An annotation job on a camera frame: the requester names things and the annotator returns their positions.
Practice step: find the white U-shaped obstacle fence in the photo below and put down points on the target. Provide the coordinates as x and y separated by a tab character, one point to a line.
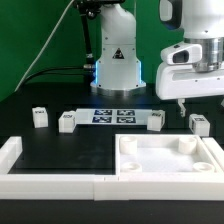
197	185

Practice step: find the green backdrop curtain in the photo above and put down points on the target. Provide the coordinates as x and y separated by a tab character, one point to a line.
38	34

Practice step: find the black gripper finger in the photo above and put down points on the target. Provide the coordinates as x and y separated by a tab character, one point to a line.
182	107

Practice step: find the white marker tag board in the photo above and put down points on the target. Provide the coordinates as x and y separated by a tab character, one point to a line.
112	116

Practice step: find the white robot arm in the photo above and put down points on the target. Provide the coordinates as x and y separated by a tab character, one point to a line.
118	70

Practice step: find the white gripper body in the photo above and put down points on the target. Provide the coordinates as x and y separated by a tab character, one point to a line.
182	82

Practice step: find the white square tabletop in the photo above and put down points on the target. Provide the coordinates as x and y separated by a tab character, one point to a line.
160	153

